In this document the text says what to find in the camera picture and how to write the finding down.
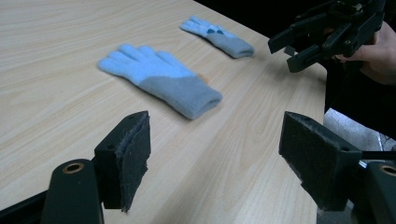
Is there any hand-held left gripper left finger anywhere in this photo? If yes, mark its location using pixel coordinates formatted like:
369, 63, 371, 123
93, 110, 152, 214

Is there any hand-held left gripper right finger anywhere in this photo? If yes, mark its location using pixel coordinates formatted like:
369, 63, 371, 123
278, 110, 369, 213

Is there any light blue grey knit glove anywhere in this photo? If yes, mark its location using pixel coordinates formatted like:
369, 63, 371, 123
97, 43, 224, 121
179, 15, 256, 60

